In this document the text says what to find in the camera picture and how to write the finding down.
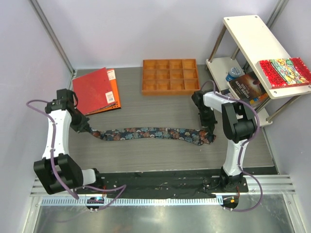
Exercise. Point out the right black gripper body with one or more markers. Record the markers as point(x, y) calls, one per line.
point(207, 117)

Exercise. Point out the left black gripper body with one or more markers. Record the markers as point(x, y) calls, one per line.
point(78, 121)

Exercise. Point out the floral navy necktie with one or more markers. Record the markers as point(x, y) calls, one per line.
point(195, 136)

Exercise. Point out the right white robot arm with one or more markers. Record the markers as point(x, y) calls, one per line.
point(240, 124)

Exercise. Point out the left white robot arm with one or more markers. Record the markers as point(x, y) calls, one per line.
point(57, 171)

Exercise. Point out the bottom stacked books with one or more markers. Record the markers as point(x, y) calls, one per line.
point(254, 102)

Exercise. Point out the red folder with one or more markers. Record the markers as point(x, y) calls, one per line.
point(94, 92)

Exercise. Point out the dark brown book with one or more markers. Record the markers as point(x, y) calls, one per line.
point(247, 86)

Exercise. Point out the blue lidded jar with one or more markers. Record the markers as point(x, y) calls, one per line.
point(234, 73)

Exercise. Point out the orange notebook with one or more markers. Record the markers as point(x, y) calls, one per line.
point(112, 77)

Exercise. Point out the orange wooden compartment tray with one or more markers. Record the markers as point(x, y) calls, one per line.
point(169, 77)

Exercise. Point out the red colourful book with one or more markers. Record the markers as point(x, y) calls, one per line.
point(283, 73)

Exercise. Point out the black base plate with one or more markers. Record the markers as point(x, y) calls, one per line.
point(173, 184)

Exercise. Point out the aluminium rail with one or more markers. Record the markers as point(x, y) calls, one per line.
point(271, 184)

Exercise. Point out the slotted white cable duct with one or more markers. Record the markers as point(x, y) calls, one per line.
point(97, 201)

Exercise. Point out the left aluminium frame post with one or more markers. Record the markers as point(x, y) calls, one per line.
point(50, 32)

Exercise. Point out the aluminium frame post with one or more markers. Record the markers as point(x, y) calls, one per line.
point(50, 32)
point(276, 12)

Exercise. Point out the right aluminium frame post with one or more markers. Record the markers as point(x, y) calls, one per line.
point(276, 12)

